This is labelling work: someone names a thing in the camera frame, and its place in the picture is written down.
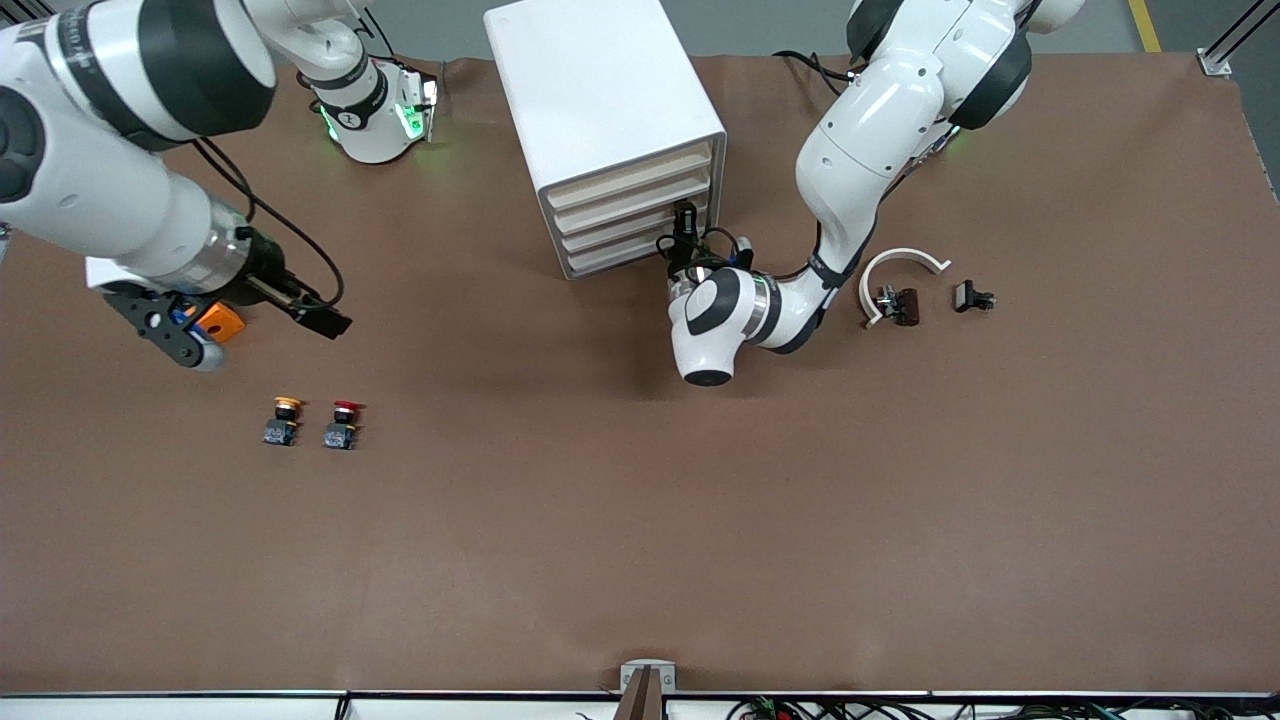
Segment red push button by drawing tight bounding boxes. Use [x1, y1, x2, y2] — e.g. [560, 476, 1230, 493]
[322, 400, 364, 451]

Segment yellow push button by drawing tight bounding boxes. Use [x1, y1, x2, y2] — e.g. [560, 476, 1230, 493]
[262, 396, 304, 448]

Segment orange box with black base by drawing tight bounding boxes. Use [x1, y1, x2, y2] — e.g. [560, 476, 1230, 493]
[193, 300, 247, 347]

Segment white curved plastic part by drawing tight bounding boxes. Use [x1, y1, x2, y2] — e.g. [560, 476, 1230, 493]
[858, 247, 953, 331]

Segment black arm base cable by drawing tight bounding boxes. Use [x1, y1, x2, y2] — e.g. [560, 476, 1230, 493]
[772, 48, 853, 96]

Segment white table edge rail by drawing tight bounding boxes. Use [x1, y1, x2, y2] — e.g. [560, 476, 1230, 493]
[0, 688, 1280, 720]

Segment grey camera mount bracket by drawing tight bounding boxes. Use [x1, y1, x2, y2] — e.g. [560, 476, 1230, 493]
[618, 658, 678, 720]

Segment tangled coloured cables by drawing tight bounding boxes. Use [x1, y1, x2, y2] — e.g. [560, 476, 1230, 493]
[725, 693, 1280, 720]

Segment aluminium profile with corner bracket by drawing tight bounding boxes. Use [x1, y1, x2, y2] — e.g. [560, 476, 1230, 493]
[1197, 0, 1280, 79]

